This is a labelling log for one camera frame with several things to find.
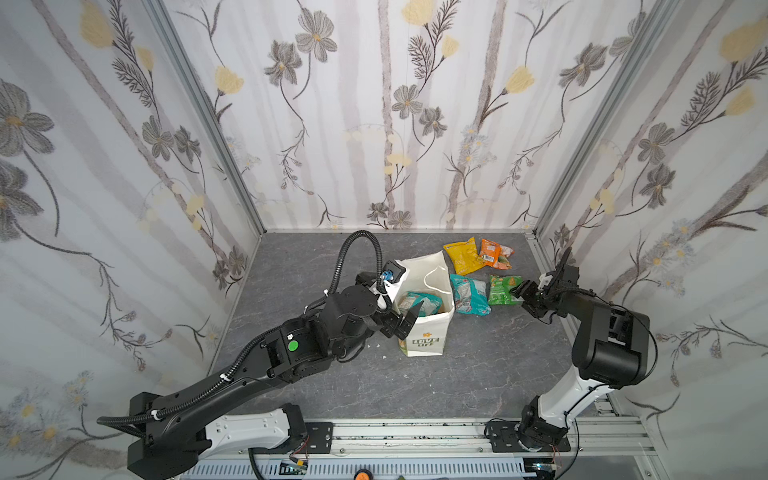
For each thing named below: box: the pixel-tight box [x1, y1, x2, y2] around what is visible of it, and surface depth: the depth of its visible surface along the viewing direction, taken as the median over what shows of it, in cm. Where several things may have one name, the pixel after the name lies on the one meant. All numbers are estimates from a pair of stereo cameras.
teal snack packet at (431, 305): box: [399, 292, 443, 317], surface depth 92 cm
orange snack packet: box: [479, 239, 516, 270], surface depth 110 cm
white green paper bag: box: [395, 250, 455, 357], surface depth 81 cm
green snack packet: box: [488, 275, 524, 306], surface depth 100 cm
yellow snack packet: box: [443, 237, 487, 277], surface depth 111 cm
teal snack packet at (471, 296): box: [450, 274, 492, 317], surface depth 99 cm
